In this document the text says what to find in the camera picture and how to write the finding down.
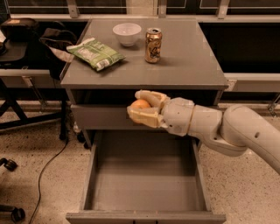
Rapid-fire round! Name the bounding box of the open grey middle drawer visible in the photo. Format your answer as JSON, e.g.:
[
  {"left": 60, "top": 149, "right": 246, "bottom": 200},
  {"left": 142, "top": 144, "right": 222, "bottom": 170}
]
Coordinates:
[{"left": 66, "top": 130, "right": 226, "bottom": 224}]

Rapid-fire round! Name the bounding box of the orange fruit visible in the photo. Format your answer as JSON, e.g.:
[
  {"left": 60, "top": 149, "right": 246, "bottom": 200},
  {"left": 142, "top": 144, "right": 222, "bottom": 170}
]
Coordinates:
[{"left": 130, "top": 99, "right": 151, "bottom": 109}]

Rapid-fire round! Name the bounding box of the grey drawer cabinet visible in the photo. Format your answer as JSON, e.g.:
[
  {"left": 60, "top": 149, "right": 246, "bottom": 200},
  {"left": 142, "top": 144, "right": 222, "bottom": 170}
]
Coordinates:
[{"left": 61, "top": 18, "right": 227, "bottom": 145}]

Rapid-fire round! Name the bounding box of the black chair caster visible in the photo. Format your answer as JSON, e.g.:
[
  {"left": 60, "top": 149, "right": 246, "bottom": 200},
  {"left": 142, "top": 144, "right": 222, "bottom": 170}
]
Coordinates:
[
  {"left": 0, "top": 205, "right": 25, "bottom": 223},
  {"left": 0, "top": 157, "right": 18, "bottom": 172}
]

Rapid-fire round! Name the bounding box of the green chip bag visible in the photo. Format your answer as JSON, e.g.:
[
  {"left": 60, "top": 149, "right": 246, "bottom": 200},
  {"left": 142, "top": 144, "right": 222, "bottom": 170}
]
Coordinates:
[{"left": 66, "top": 38, "right": 125, "bottom": 72}]

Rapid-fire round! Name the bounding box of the dark jacket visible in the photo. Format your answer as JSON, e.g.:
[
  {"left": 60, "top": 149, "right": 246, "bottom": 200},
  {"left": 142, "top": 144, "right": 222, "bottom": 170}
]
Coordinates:
[{"left": 39, "top": 28, "right": 77, "bottom": 81}]

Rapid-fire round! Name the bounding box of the black chair caster lower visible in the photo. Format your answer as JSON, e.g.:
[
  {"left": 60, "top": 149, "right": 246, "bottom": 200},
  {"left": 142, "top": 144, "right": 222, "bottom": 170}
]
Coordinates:
[{"left": 0, "top": 205, "right": 25, "bottom": 223}]

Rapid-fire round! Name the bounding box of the gold soda can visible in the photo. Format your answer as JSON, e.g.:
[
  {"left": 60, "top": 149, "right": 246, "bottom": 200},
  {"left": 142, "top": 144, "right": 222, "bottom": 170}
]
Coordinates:
[{"left": 144, "top": 28, "right": 163, "bottom": 63}]

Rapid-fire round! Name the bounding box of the white ceramic bowl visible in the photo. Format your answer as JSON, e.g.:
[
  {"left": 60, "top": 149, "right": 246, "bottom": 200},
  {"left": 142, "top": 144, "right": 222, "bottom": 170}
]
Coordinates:
[{"left": 113, "top": 23, "right": 142, "bottom": 46}]

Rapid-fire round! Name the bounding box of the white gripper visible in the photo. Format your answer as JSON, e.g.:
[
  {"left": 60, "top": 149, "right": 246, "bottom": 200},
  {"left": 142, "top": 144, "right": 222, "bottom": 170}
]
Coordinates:
[{"left": 127, "top": 90, "right": 194, "bottom": 137}]

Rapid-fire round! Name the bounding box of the closed grey top drawer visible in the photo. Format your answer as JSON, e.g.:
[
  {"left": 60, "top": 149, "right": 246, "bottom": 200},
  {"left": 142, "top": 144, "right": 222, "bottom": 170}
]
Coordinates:
[{"left": 70, "top": 103, "right": 220, "bottom": 130}]

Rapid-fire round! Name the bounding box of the black floor cable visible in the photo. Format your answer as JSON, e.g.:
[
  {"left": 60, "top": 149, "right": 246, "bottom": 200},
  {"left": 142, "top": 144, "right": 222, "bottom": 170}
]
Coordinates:
[{"left": 28, "top": 139, "right": 69, "bottom": 224}]

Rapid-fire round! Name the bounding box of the black chair caster upper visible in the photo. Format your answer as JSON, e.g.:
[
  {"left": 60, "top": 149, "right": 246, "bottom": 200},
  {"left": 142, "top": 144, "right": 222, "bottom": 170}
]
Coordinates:
[{"left": 0, "top": 157, "right": 18, "bottom": 172}]

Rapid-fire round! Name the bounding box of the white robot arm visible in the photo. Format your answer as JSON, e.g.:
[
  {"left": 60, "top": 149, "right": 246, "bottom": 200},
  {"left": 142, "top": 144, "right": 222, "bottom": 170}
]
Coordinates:
[{"left": 127, "top": 90, "right": 280, "bottom": 173}]

